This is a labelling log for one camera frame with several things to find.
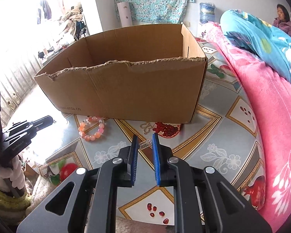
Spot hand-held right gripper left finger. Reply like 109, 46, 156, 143
16, 135, 139, 233

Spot fruit print tablecloth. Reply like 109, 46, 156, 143
37, 36, 267, 233

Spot teal floral cloth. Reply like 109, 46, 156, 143
114, 0, 195, 24

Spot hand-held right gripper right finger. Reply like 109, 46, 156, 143
152, 133, 273, 233

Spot blue patterned quilt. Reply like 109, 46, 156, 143
219, 9, 291, 88

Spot grey cabinet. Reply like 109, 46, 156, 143
41, 41, 75, 66

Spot brown cardboard box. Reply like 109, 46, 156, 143
34, 23, 207, 124

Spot white water dispenser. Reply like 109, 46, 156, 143
197, 22, 208, 38

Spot gold butterfly outline charm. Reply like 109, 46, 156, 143
140, 122, 153, 135

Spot blue water bottle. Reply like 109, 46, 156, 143
199, 2, 216, 23

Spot pink floral blanket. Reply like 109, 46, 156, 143
201, 22, 291, 232

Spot pile of clothes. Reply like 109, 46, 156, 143
58, 2, 84, 26

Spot white cardboard tube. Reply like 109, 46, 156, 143
117, 1, 133, 28

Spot dark hanging clothes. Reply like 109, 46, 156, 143
36, 0, 51, 25

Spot pink orange bead bracelet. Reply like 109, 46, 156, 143
78, 116, 106, 141

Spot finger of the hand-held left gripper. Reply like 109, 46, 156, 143
3, 127, 37, 144
8, 116, 54, 133

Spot person's left hand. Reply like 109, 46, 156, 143
0, 154, 26, 197

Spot metal railing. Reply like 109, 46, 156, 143
0, 41, 43, 127

